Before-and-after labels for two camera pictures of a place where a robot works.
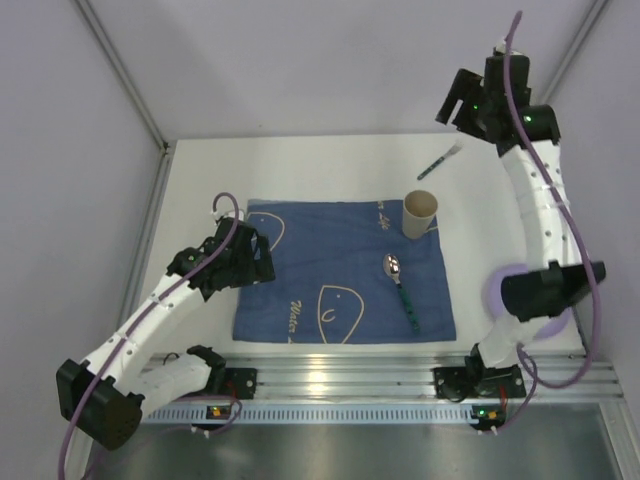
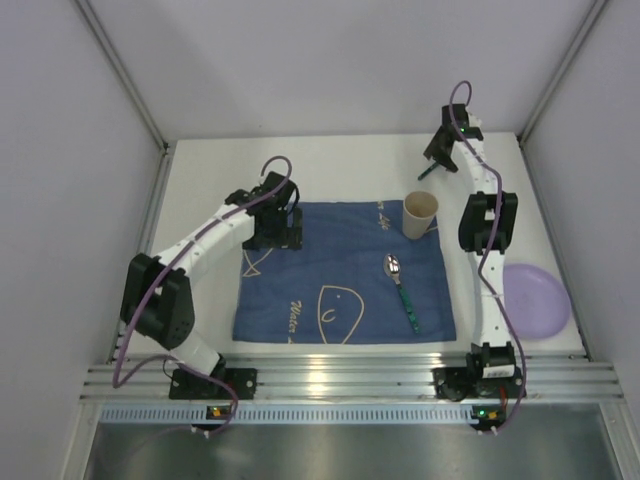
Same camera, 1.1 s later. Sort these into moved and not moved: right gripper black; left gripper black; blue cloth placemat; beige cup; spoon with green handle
Moved: left gripper black; right gripper black
Not moved: spoon with green handle; blue cloth placemat; beige cup
